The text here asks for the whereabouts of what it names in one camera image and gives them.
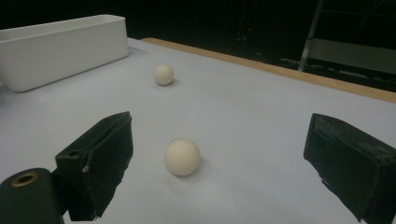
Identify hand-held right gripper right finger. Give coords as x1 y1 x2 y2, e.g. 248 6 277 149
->
303 112 396 224

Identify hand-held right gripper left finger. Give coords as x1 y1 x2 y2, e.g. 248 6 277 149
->
50 110 134 222

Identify white ball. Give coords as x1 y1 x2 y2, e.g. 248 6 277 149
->
163 137 203 177
152 63 175 87

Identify white plastic bin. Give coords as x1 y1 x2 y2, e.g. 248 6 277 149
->
0 13 131 93

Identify white metal stand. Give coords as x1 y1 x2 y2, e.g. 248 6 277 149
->
297 0 396 76

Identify white table sheet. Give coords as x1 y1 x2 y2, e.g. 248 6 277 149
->
0 36 396 224

